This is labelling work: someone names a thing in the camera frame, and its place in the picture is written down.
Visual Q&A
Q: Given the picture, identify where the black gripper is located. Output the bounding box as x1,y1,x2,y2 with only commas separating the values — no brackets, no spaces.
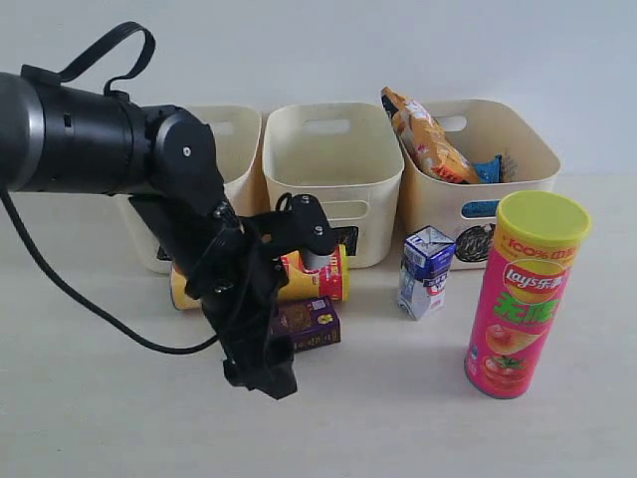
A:
183,218,298,400

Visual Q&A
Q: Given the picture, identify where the purple small carton box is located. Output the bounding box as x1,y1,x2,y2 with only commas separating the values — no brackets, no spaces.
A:
271,296,341,354

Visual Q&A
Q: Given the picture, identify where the orange instant noodle bag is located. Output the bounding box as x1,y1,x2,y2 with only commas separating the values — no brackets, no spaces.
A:
380,87,482,184

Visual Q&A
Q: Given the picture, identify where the blue instant noodle bag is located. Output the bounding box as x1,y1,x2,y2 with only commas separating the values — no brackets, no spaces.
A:
460,153,517,219

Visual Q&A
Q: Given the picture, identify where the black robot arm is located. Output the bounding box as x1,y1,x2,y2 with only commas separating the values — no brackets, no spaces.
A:
1,74,300,399

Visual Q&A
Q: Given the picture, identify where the yellow Lays chips can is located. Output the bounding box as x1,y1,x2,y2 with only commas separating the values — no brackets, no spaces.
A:
169,244,350,311

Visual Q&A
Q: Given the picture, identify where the blue white milk carton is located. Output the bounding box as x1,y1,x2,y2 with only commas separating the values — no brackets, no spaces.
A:
396,225,456,321

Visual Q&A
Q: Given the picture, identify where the middle cream plastic bin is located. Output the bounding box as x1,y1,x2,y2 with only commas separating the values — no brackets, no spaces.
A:
262,103,404,268

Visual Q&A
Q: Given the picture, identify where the cream plastic bin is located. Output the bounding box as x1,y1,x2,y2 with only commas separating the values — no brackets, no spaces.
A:
115,106,267,275
262,103,404,268
398,100,561,270

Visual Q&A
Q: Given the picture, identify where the left cream plastic bin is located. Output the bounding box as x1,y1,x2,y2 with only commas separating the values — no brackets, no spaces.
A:
115,106,267,275

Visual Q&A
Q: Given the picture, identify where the pink Lays chips can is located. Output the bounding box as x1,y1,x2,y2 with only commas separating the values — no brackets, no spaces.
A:
464,190,591,399

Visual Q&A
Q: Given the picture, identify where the right cream plastic bin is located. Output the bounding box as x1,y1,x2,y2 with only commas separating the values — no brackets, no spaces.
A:
398,100,561,270

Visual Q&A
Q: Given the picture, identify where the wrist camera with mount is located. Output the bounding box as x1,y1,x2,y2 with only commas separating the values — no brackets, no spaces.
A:
246,192,337,271

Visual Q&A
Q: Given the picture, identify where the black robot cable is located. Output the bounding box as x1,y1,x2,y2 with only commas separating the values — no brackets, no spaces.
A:
0,188,225,356

